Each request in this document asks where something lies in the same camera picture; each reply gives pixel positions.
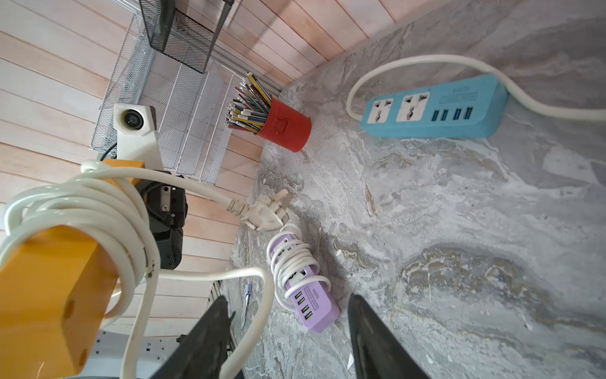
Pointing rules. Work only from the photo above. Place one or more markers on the black mesh basket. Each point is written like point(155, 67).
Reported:
point(178, 36)

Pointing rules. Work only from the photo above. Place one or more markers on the bundle of pencils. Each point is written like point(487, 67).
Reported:
point(249, 110)

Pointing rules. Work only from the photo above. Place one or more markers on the white wire mesh shelf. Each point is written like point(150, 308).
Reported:
point(191, 132)

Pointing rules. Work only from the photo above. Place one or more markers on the orange power strip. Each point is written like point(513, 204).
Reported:
point(72, 258)

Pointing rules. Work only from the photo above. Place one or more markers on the purple power strip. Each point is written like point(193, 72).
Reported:
point(299, 286)

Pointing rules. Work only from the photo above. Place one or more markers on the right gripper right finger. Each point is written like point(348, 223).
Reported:
point(376, 351)

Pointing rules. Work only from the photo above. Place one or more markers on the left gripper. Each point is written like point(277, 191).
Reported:
point(167, 211)

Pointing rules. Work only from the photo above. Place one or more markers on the teal power strip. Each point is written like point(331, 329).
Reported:
point(466, 109)

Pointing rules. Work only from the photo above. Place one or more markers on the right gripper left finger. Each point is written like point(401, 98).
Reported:
point(203, 351)

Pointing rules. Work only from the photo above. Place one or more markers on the red pencil cup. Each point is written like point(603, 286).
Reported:
point(286, 127)

